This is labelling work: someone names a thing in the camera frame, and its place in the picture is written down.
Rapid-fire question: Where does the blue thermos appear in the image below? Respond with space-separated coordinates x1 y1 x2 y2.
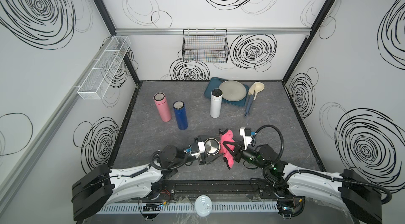
173 101 188 130

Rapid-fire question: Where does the white mesh shelf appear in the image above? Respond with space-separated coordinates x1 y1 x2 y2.
78 36 130 100

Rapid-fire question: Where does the grey round plate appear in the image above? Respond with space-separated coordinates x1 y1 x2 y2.
219 81 247 102

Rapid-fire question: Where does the pink thermos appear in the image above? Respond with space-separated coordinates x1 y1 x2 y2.
154 92 172 122

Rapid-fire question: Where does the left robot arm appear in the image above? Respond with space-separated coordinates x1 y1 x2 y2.
71 136 223 221

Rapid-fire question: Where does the beige ladle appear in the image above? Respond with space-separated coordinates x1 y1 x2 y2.
253 82 265 100

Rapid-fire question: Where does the white slotted cable duct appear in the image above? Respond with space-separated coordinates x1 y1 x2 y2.
98 201 278 214

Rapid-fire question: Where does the teal tray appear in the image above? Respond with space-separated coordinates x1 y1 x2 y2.
204 77 247 107

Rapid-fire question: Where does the black wire basket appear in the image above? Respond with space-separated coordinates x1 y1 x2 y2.
181 28 230 63

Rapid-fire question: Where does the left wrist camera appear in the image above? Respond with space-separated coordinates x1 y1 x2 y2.
184 141 206 159

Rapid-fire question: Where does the pink cloth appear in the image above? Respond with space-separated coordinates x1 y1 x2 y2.
220 129 235 170

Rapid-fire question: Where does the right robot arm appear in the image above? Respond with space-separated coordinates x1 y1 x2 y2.
221 141 385 224

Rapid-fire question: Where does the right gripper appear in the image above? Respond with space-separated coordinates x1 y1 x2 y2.
223 141 268 172

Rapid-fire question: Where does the gold thermos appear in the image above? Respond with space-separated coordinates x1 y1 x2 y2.
204 138 220 155

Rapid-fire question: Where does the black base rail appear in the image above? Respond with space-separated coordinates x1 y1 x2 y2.
141 178 304 201

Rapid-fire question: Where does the white thermos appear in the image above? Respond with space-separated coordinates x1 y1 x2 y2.
210 89 223 119

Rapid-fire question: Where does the blue handled utensil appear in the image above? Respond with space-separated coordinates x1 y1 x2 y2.
244 83 256 117

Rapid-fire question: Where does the white round can lid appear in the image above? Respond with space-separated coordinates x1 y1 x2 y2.
194 195 213 217

